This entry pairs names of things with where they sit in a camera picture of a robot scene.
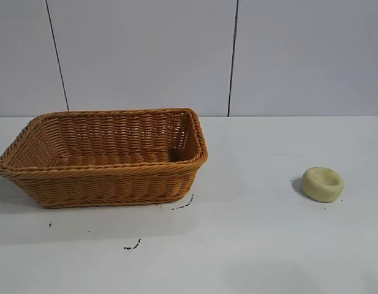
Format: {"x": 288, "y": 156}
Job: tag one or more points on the round pale yellow pastry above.
{"x": 322, "y": 186}

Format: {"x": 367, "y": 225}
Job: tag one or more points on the brown woven wicker basket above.
{"x": 115, "y": 180}

